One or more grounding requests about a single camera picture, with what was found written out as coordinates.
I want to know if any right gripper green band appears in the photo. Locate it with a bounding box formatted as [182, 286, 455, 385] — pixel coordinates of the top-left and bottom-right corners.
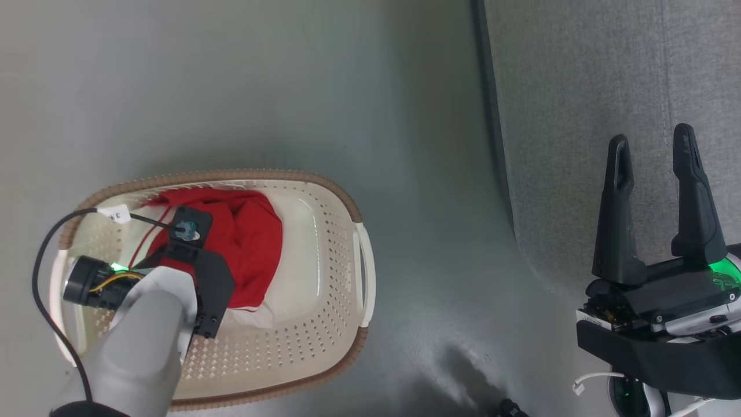
[575, 123, 741, 338]

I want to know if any left gripper with cylinder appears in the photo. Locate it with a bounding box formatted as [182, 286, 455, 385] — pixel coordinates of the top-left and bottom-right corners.
[62, 255, 170, 311]

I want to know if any red cloth garment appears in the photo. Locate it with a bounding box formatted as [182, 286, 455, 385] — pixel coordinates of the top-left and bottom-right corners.
[129, 188, 284, 330]

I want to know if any grey fabric sofa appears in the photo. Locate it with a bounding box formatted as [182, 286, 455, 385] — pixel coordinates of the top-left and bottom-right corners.
[476, 0, 741, 299]

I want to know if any cream perforated laundry basket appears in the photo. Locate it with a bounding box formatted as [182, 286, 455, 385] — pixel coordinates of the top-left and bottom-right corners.
[49, 169, 377, 412]

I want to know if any white cable label tag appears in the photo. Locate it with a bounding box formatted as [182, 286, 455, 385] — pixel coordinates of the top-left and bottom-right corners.
[96, 204, 133, 225]

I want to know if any short white cable with plug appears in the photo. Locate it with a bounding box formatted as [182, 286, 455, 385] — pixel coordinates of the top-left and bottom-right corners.
[572, 371, 627, 397]

